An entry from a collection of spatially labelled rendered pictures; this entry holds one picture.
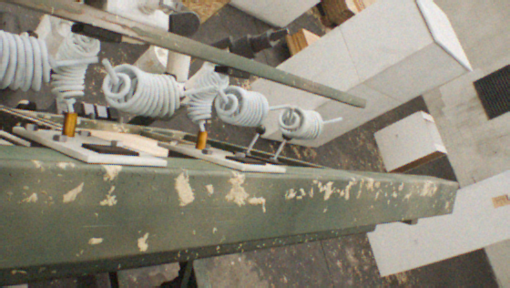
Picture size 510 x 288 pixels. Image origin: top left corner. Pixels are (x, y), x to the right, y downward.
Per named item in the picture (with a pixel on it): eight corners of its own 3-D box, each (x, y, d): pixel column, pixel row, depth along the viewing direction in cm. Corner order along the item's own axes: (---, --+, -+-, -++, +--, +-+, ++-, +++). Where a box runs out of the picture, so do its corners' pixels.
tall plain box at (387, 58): (298, 102, 506) (445, 15, 408) (313, 151, 485) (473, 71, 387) (243, 85, 438) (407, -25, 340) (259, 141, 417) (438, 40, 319)
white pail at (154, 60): (156, 68, 353) (195, 36, 327) (162, 102, 343) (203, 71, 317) (120, 58, 330) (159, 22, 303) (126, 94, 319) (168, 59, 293)
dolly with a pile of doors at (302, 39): (307, 52, 581) (326, 39, 564) (319, 87, 563) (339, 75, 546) (277, 38, 535) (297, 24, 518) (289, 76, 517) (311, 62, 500)
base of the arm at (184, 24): (154, 27, 180) (160, -1, 177) (185, 34, 187) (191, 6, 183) (165, 36, 168) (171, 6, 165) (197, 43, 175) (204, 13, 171)
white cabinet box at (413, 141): (387, 138, 669) (432, 116, 629) (401, 174, 649) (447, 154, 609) (373, 133, 635) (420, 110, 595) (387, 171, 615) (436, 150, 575)
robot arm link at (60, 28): (66, -11, 120) (41, 21, 127) (86, 15, 121) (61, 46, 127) (81, -13, 126) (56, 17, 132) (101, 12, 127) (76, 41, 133)
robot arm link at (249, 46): (280, 47, 170) (252, 58, 174) (270, 23, 167) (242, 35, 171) (274, 54, 158) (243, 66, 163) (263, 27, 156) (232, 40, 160)
